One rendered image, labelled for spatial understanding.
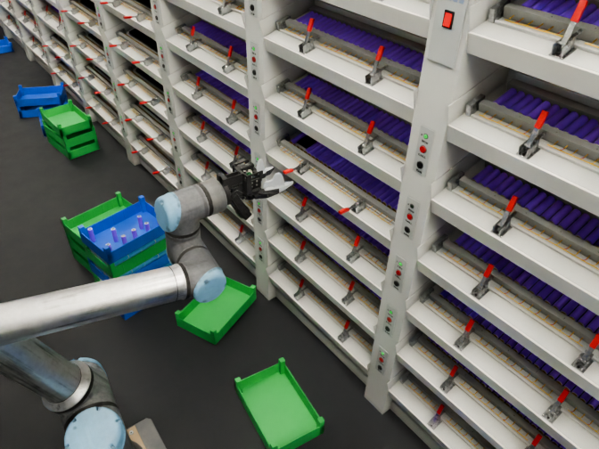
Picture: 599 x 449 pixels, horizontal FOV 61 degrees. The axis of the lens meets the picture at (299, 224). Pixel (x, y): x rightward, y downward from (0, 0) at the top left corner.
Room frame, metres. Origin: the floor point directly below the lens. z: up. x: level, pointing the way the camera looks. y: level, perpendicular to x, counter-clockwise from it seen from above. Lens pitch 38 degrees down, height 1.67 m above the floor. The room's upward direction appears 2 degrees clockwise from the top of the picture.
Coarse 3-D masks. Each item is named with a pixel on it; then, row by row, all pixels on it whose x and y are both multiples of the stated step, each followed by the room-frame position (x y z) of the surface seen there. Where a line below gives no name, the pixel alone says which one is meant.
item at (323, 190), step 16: (288, 128) 1.62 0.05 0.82; (272, 144) 1.57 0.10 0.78; (272, 160) 1.54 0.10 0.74; (288, 160) 1.49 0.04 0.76; (304, 176) 1.40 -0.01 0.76; (320, 192) 1.33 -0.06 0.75; (336, 192) 1.31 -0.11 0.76; (336, 208) 1.28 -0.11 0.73; (368, 224) 1.16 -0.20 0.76; (384, 224) 1.15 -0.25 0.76; (384, 240) 1.11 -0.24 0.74
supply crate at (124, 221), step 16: (128, 208) 1.72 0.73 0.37; (144, 208) 1.76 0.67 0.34; (96, 224) 1.61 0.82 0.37; (112, 224) 1.66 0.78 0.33; (128, 224) 1.66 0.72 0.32; (96, 240) 1.56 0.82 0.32; (112, 240) 1.56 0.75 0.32; (128, 240) 1.57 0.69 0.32; (144, 240) 1.55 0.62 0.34; (112, 256) 1.44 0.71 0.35
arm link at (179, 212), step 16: (176, 192) 1.03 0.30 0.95; (192, 192) 1.03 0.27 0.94; (208, 192) 1.05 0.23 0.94; (160, 208) 0.99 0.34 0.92; (176, 208) 0.98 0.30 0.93; (192, 208) 1.00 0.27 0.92; (208, 208) 1.02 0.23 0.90; (160, 224) 0.99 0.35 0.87; (176, 224) 0.97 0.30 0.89; (192, 224) 0.99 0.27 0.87
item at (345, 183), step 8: (288, 144) 1.55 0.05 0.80; (296, 152) 1.50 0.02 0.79; (304, 152) 1.49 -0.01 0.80; (312, 160) 1.44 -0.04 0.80; (312, 168) 1.42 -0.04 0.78; (320, 168) 1.40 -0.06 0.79; (328, 168) 1.39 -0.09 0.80; (320, 176) 1.38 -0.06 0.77; (328, 176) 1.38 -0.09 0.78; (336, 176) 1.35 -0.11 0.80; (344, 184) 1.31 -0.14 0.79; (352, 184) 1.31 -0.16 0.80; (344, 192) 1.29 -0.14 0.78; (352, 192) 1.29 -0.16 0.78; (360, 192) 1.27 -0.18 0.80; (368, 200) 1.23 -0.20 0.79; (376, 200) 1.23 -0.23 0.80; (368, 208) 1.21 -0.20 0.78; (376, 208) 1.21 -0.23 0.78; (384, 208) 1.19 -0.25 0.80; (392, 216) 1.16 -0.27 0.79
